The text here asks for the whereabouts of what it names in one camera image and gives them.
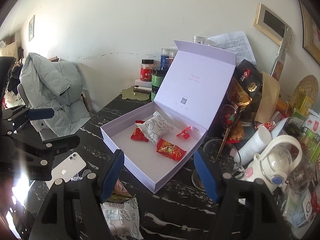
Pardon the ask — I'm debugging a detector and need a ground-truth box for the clear acrylic phone stand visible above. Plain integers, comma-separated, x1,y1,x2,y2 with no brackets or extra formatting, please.
71,169,91,181

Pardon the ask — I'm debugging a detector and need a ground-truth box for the brown green snack bag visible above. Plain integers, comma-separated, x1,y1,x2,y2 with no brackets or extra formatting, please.
108,179,134,203

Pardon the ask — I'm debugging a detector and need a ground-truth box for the small red snack packet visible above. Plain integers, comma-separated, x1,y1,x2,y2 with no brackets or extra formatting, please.
130,120,149,142

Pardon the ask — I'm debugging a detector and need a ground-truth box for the red plastic propeller fan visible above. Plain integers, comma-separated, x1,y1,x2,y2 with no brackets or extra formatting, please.
176,126,194,140

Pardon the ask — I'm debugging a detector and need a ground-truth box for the red gold candy packet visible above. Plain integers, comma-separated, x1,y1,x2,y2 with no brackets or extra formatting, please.
156,139,186,161

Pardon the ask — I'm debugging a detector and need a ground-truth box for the white printed bread packet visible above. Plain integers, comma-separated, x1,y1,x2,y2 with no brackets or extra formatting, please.
136,111,174,145

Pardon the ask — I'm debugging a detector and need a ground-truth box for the white smartphone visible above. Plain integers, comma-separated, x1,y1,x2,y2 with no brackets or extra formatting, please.
46,152,86,189

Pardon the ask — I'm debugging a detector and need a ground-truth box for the grey puffer jacket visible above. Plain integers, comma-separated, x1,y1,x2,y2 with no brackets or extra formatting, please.
20,53,91,140

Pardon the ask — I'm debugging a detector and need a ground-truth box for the glass mug with spoon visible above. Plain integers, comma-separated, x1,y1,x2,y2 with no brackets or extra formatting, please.
191,126,243,191

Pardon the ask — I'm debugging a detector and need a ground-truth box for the white cinnamoroll kettle bottle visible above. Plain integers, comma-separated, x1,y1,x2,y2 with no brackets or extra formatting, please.
242,135,303,192

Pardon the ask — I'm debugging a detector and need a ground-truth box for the white rolled tube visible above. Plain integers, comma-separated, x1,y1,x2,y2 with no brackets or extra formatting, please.
234,126,272,166

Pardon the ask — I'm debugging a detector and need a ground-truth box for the black gold oatmeal bag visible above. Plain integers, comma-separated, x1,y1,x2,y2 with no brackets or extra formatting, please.
208,60,263,139

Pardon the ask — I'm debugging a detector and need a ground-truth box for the green leaf coaster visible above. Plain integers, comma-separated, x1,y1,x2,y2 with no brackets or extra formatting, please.
120,86,150,101

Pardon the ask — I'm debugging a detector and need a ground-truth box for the lavender open gift box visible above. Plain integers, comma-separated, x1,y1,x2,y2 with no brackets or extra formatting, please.
100,41,236,193

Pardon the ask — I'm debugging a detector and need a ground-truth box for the brown paper bag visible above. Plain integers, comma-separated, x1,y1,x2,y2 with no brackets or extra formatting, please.
254,72,280,123

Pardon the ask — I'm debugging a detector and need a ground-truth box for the red label jar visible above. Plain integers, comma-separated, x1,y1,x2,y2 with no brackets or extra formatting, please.
140,59,154,82

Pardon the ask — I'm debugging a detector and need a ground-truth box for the round woven trivet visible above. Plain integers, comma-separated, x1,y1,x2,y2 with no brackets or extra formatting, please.
290,75,319,106

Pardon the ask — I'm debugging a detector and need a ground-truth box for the green black jar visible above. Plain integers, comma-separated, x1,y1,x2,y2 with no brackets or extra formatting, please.
151,67,169,101

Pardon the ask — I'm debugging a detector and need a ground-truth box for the blue label jar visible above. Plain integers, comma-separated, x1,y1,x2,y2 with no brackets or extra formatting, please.
160,48,177,68

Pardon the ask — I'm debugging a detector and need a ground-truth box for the printed paper sheet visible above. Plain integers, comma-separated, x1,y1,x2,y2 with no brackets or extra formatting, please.
207,31,257,67

